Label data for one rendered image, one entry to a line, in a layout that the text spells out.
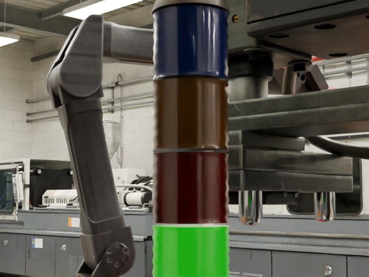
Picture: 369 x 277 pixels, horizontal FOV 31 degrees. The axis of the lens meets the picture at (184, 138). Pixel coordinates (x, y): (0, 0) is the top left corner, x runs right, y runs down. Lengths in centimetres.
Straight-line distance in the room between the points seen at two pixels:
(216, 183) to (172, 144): 3
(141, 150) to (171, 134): 1027
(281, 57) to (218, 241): 32
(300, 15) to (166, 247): 27
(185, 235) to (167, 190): 2
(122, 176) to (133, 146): 205
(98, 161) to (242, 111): 44
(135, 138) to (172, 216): 1039
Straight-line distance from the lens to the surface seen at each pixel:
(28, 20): 1138
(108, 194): 99
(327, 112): 53
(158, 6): 33
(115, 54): 102
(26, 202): 955
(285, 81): 70
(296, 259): 612
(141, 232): 754
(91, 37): 99
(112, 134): 913
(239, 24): 59
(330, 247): 589
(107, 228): 98
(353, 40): 59
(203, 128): 32
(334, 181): 65
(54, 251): 891
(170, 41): 32
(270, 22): 55
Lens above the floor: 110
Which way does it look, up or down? 5 degrees up
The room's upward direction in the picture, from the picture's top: straight up
